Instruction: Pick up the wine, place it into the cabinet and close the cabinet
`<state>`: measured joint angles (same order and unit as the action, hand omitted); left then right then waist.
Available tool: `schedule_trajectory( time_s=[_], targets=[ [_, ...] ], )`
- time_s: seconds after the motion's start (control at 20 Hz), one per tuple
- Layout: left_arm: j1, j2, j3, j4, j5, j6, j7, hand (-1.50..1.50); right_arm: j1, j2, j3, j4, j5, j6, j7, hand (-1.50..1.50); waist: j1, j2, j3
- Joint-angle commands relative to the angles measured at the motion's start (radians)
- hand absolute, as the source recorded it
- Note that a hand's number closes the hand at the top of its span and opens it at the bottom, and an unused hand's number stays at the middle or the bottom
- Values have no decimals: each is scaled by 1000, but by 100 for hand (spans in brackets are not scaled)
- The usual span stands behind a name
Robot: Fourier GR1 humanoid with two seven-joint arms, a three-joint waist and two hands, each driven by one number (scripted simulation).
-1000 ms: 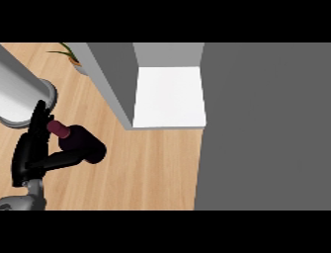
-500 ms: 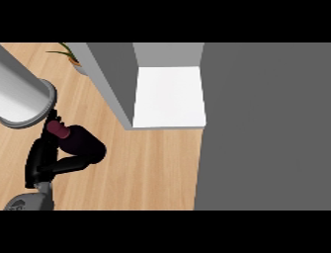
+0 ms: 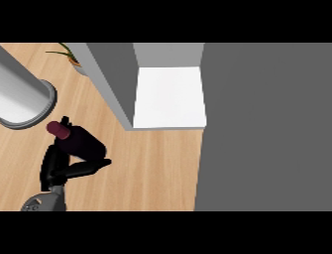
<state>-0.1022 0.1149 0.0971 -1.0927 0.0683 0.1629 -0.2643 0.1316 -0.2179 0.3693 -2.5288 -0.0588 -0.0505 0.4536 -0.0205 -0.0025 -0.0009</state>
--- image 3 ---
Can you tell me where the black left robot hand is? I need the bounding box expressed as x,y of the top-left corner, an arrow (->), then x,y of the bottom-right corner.
38,115 -> 112,192

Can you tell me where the dark wine bottle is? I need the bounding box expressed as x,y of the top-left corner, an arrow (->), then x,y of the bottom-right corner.
45,120 -> 107,159

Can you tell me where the grey open cabinet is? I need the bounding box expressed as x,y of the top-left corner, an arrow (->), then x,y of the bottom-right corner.
65,43 -> 208,132

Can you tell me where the dark grey cabinet door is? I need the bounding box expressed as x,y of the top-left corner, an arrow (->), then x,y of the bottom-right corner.
193,43 -> 332,212

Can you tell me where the white cylinder with grey base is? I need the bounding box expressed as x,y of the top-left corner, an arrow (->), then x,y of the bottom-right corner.
0,43 -> 59,130

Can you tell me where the potted green plant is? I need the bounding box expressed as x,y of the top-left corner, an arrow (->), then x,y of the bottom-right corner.
44,43 -> 88,77

